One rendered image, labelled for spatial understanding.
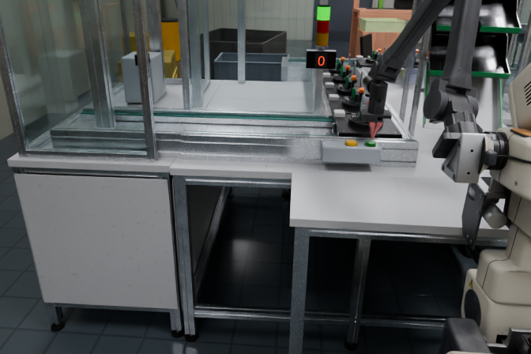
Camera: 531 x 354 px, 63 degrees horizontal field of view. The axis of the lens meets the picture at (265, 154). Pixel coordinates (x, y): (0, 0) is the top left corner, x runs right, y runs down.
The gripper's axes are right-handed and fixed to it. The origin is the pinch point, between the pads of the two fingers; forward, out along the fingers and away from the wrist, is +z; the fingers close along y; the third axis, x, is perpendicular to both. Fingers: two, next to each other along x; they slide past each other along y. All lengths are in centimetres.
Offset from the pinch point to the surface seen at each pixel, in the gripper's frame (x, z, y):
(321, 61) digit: -31.7, -19.2, 17.7
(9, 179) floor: -141, 107, 245
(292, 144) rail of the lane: -4.3, 6.7, 28.2
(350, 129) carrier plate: -13.3, 3.1, 5.9
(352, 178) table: 7.3, 13.6, 6.6
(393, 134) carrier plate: -10.0, 3.0, -9.8
